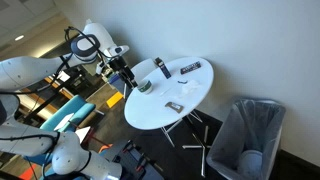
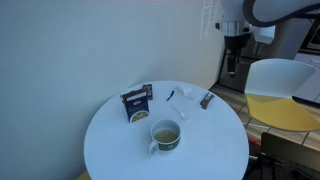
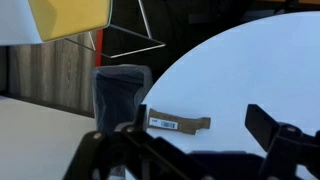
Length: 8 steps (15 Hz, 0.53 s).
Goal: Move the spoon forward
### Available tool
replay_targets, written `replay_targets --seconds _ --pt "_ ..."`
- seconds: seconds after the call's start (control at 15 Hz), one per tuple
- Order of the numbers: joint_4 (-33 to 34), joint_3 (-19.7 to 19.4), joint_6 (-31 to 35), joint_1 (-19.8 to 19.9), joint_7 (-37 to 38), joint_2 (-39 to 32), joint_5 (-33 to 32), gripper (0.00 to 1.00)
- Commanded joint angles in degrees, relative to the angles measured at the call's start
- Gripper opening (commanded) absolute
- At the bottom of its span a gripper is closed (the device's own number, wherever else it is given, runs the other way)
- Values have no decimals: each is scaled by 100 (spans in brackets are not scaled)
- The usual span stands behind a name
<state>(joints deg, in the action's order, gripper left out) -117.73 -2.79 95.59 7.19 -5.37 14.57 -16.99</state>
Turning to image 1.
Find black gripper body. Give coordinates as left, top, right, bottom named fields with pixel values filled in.
left=108, top=56, right=130, bottom=77

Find white plastic spoon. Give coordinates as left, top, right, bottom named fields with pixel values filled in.
left=159, top=85, right=183, bottom=98

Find white green soup mug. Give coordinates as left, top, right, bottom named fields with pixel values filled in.
left=137, top=79, right=154, bottom=95

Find yellow floor object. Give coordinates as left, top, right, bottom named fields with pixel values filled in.
left=106, top=91, right=124, bottom=109

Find blue pasta box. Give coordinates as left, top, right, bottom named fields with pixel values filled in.
left=154, top=57, right=173, bottom=80

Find small grey flat object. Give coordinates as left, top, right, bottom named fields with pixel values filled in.
left=164, top=101, right=185, bottom=114

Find white crumpled cloth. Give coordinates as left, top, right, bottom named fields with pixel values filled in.
left=180, top=79, right=202, bottom=96

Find teal blue chair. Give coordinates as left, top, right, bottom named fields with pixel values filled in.
left=24, top=94, right=98, bottom=168

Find dark robot mounting cart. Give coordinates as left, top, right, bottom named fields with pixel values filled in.
left=99, top=139, right=165, bottom=180

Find metal table legs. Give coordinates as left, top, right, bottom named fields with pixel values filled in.
left=161, top=110, right=213, bottom=178

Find grey trash bin with liner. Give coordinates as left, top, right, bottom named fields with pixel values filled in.
left=205, top=97, right=287, bottom=180

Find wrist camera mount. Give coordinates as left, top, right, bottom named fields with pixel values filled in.
left=95, top=60, right=113, bottom=76

